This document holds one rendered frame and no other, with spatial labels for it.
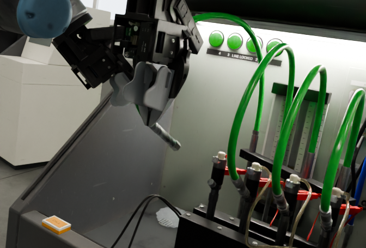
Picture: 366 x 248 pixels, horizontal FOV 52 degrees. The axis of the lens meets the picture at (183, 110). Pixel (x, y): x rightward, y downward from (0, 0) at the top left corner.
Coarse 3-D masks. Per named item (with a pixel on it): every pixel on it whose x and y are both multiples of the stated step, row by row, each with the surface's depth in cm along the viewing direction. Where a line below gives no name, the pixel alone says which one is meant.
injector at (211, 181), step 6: (216, 156) 82; (222, 162) 81; (216, 168) 81; (222, 168) 81; (216, 174) 81; (222, 174) 82; (210, 180) 80; (216, 180) 81; (222, 180) 82; (210, 186) 81; (216, 186) 82; (210, 192) 83; (216, 192) 82; (210, 198) 83; (216, 198) 83; (210, 204) 83; (210, 210) 83; (210, 216) 83
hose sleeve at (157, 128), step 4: (156, 124) 78; (152, 128) 78; (156, 128) 78; (160, 128) 79; (156, 132) 79; (160, 132) 79; (164, 132) 80; (160, 136) 80; (164, 136) 80; (168, 136) 81; (164, 140) 81; (168, 140) 81; (172, 140) 82; (168, 144) 82; (172, 144) 82
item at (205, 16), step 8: (200, 16) 79; (208, 16) 80; (216, 16) 81; (224, 16) 82; (232, 16) 84; (240, 24) 86; (248, 32) 88; (256, 40) 90; (256, 48) 91; (264, 72) 94; (264, 80) 95; (264, 88) 96; (136, 104) 75; (256, 120) 98; (256, 128) 98
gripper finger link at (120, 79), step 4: (120, 72) 71; (116, 76) 70; (120, 76) 71; (124, 76) 71; (116, 80) 70; (120, 80) 71; (124, 80) 71; (128, 80) 71; (120, 84) 71; (124, 84) 71; (120, 88) 71; (120, 92) 71; (120, 96) 71; (116, 100) 70; (120, 100) 71; (124, 100) 71; (120, 104) 71; (124, 104) 71; (128, 104) 71
